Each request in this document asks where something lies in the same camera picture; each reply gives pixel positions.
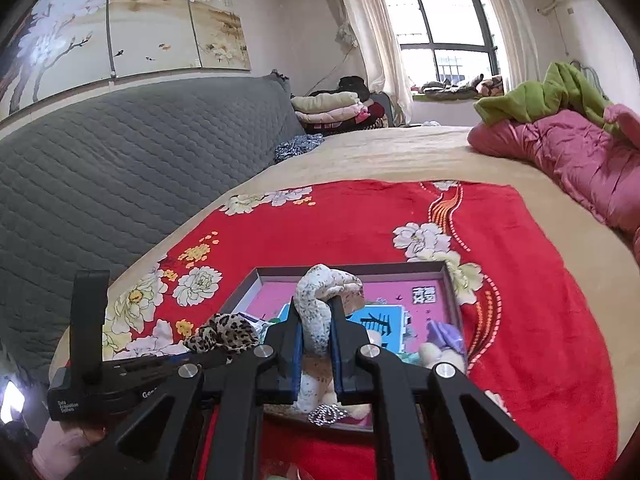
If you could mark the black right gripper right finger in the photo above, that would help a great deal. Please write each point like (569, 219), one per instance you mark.
(430, 423)

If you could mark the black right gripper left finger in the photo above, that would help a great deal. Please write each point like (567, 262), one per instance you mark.
(204, 420)

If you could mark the leopard print plush cloth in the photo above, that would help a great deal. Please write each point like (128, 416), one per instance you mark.
(228, 332)

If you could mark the cream floral plush toy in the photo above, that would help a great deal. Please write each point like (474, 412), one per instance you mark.
(325, 319)

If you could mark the person's left hand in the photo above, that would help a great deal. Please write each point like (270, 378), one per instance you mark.
(58, 451)

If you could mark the grey quilted headboard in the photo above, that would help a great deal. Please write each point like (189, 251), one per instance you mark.
(97, 184)

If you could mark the blue patterned cloth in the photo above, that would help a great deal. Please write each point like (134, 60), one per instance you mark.
(299, 145)

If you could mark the pink crumpled quilt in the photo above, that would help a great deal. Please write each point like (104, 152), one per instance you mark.
(596, 169)

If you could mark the stack of folded blankets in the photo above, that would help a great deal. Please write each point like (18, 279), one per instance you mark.
(351, 106)

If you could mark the clutter on window sill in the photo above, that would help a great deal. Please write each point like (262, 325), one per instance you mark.
(465, 90)

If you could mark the green blanket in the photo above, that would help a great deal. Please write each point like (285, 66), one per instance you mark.
(564, 88)

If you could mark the right cream curtain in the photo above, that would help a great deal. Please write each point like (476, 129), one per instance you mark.
(520, 47)

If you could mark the cream curtain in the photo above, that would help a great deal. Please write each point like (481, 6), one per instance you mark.
(365, 25)
(520, 47)

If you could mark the left cream curtain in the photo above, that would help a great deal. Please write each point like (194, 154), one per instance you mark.
(365, 25)

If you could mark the blossom wall painting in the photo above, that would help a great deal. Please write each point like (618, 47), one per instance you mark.
(66, 44)

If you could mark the window with dark frame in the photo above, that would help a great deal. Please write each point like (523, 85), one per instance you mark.
(443, 41)

